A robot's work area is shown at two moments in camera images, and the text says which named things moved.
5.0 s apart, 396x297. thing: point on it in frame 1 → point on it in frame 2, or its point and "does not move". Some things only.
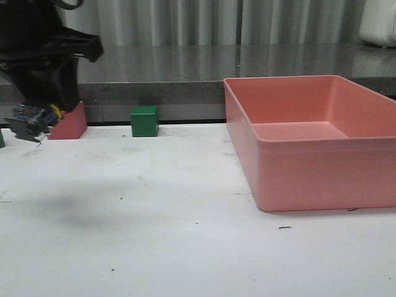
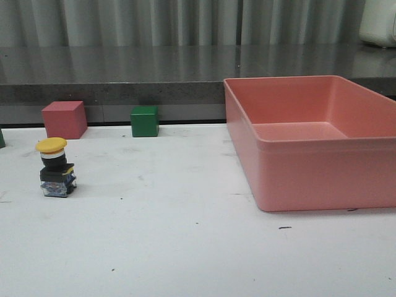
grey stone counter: [186, 81] does not move
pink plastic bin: [312, 142] does not move
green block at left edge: [2, 141] does not move
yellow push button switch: [31, 123] → [57, 176]
